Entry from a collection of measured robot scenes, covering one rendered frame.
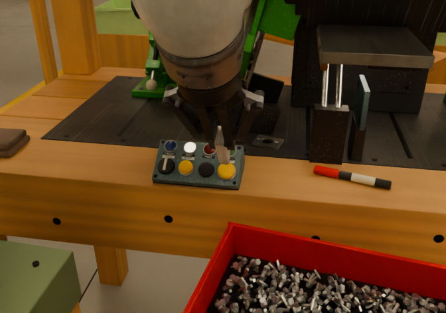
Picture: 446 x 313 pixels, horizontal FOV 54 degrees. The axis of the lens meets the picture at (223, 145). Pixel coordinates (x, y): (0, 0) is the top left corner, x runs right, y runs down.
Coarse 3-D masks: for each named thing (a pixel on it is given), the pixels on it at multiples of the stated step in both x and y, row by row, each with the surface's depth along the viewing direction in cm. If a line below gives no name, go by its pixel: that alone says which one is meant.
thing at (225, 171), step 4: (220, 164) 73; (224, 164) 73; (228, 164) 73; (232, 164) 73; (220, 168) 73; (224, 168) 72; (228, 168) 72; (232, 168) 72; (220, 172) 72; (224, 172) 72; (228, 172) 72; (232, 172) 72; (220, 176) 73; (224, 176) 72; (228, 176) 72
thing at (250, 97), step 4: (244, 92) 52; (248, 92) 53; (248, 96) 52; (252, 96) 53; (256, 96) 53; (260, 96) 53; (244, 100) 53; (248, 100) 53; (252, 100) 53; (256, 100) 53; (260, 100) 53; (244, 104) 54; (248, 104) 54; (248, 108) 53
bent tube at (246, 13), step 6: (252, 0) 91; (258, 0) 92; (252, 6) 93; (246, 12) 95; (252, 12) 95; (246, 18) 96; (252, 18) 96; (246, 24) 97; (246, 30) 97; (246, 36) 97
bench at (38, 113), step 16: (64, 80) 130; (80, 80) 130; (96, 80) 130; (288, 80) 130; (32, 96) 118; (48, 96) 119; (64, 96) 118; (80, 96) 118; (16, 112) 108; (32, 112) 108; (48, 112) 108; (64, 112) 108; (16, 128) 100; (32, 128) 100; (48, 128) 100; (96, 256) 169; (112, 256) 168; (112, 272) 172
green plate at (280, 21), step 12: (264, 0) 80; (276, 0) 80; (264, 12) 82; (276, 12) 81; (288, 12) 81; (252, 24) 82; (264, 24) 83; (276, 24) 82; (288, 24) 82; (288, 36) 83
